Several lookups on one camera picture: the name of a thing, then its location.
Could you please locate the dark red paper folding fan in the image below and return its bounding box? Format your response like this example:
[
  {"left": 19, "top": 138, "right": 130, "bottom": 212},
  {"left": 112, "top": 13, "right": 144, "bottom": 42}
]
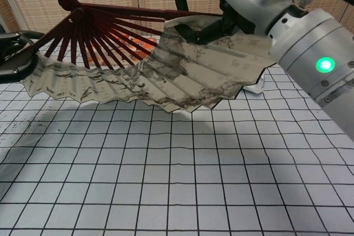
[{"left": 19, "top": 0, "right": 277, "bottom": 114}]

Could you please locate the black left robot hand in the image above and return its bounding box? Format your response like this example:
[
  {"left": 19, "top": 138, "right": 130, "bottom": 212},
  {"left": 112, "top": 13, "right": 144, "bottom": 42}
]
[{"left": 0, "top": 30, "right": 45, "bottom": 83}]

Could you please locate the blue grid tablecloth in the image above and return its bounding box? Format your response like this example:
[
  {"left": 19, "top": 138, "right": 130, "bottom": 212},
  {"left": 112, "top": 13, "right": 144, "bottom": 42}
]
[{"left": 0, "top": 33, "right": 354, "bottom": 236}]

